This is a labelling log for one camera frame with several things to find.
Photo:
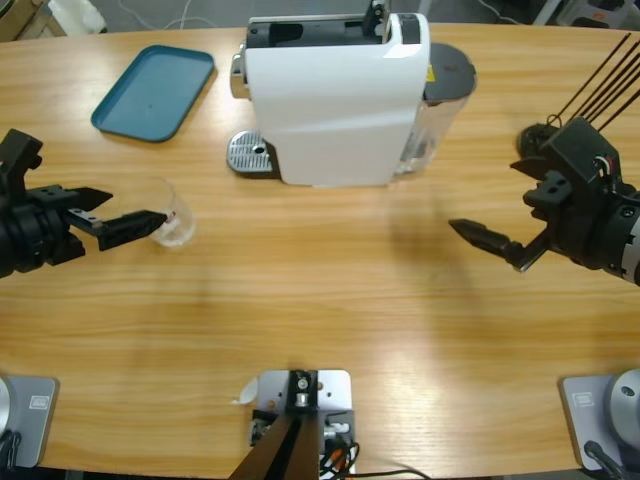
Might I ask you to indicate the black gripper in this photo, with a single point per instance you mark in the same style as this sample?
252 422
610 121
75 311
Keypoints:
35 235
585 225

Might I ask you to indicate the brown cardboard box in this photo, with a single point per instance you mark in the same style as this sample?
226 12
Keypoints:
20 20

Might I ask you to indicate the white block with dark post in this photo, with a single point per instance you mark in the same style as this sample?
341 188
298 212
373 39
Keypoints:
300 395

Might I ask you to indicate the teal plastic tray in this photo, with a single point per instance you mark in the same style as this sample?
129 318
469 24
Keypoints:
150 95

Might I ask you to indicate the grey equipment box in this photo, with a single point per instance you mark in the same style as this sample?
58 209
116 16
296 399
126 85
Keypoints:
600 12

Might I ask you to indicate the white capsule coffee machine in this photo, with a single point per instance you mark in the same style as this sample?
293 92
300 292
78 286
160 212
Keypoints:
325 115

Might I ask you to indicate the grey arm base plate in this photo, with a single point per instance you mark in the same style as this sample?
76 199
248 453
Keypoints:
30 420
600 410

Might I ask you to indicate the black capsule holder with rods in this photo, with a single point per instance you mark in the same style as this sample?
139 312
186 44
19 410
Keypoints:
530 142

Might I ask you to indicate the white metal frame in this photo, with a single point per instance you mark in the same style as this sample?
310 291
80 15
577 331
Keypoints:
545 12

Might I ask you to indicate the white foam block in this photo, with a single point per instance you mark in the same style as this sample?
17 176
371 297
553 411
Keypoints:
75 12

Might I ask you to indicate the white paper tab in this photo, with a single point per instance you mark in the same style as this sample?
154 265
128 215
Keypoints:
246 392

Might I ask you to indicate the clear water tank black lid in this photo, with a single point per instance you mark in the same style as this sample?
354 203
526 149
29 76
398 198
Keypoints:
450 67

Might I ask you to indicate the grey coffee machine lever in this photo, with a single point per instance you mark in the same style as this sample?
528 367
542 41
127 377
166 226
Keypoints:
374 22

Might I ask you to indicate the clear glass cup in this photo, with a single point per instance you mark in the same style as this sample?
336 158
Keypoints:
180 235

